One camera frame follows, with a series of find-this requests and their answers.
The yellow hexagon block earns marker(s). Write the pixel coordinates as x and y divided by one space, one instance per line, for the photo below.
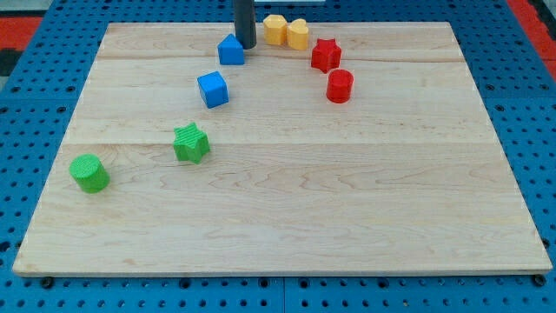
275 29

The yellow heart block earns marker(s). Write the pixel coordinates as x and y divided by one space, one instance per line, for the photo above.
298 34

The light wooden board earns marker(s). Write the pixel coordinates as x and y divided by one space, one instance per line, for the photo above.
407 178

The green star block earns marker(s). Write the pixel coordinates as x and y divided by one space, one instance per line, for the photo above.
190 143

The blue cube block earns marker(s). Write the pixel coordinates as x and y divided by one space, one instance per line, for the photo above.
213 89

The red cylinder block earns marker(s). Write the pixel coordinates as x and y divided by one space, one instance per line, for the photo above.
340 84

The red star block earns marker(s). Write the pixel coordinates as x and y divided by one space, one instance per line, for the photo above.
326 55

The blue triangle house block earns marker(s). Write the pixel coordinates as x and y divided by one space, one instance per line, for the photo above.
230 51

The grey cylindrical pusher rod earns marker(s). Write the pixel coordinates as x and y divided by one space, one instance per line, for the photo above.
244 20

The green cylinder block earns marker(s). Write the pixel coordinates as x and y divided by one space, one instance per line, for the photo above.
88 172

